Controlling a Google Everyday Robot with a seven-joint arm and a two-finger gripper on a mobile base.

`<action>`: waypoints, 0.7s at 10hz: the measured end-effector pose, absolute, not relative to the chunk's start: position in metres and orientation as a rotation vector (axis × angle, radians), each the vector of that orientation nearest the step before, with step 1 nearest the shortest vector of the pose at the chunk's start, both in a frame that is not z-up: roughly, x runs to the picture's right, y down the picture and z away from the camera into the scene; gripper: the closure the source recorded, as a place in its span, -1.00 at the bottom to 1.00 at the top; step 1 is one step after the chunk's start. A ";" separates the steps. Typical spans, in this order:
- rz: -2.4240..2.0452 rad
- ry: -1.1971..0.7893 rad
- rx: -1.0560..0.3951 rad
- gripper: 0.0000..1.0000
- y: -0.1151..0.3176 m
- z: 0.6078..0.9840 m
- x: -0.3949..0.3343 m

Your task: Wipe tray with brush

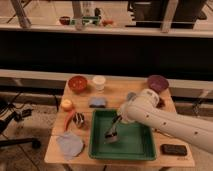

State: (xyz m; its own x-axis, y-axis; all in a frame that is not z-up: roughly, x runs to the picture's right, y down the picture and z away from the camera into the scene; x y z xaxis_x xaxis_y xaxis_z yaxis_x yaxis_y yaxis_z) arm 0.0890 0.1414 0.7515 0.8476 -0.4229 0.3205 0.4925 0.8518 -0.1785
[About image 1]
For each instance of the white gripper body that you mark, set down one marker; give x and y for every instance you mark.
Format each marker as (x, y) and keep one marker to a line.
(122, 113)

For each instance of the grey handled brush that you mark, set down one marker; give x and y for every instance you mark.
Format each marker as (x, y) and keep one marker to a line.
(111, 133)

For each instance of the green plastic tray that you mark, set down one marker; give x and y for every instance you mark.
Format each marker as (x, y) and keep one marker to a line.
(135, 141)

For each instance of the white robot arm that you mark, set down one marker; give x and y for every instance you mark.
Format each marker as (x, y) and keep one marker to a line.
(142, 108)

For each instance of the small grey-blue round object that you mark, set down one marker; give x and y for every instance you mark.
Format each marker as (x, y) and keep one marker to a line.
(130, 96)

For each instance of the blue sponge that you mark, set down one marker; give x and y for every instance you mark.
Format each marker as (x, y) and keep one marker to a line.
(97, 102)

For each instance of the white cup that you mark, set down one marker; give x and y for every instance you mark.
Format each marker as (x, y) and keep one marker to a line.
(99, 82)

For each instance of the dark brown grape bunch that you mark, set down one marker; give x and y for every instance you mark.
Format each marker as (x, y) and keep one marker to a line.
(161, 103)

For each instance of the wooden table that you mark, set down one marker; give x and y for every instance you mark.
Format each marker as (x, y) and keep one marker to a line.
(115, 92)

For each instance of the purple bowl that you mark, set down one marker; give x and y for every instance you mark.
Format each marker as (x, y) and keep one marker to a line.
(157, 83)

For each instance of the red chili pepper toy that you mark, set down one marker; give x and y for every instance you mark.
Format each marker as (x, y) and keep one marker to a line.
(68, 118)

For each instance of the yellow round fruit toy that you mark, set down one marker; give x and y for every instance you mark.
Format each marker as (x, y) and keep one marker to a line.
(66, 104)

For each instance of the black rectangular eraser block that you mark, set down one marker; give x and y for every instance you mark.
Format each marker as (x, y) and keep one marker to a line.
(172, 149)

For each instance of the blue-grey cloth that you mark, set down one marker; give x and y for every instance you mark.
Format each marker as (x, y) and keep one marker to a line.
(70, 145)

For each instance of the orange background object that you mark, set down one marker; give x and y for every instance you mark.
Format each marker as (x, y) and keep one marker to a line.
(107, 22)

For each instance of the green background box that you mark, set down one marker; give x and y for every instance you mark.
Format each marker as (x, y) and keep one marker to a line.
(90, 20)

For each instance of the black office chair base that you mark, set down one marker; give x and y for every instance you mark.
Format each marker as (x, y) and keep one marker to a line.
(12, 114)

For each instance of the dark red background bowl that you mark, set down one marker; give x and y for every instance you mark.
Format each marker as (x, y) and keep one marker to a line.
(64, 20)

